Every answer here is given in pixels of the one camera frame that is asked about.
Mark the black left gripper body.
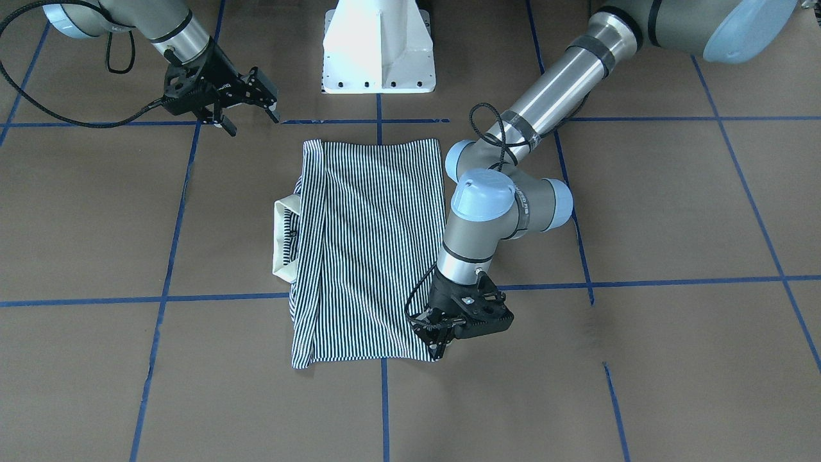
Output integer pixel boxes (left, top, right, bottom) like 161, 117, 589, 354
427, 269, 515, 339

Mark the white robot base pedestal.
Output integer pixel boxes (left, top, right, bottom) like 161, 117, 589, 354
321, 1, 437, 94

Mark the navy white striped polo shirt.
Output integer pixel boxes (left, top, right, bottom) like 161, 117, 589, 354
272, 139, 445, 370

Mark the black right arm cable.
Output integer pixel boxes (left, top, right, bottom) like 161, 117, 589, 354
0, 0, 174, 129

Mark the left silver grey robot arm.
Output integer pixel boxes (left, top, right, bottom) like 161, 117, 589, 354
405, 1, 797, 361

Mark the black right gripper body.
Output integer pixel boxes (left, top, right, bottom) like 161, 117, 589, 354
162, 42, 251, 124

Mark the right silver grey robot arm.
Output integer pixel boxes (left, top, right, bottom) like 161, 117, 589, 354
43, 1, 280, 135

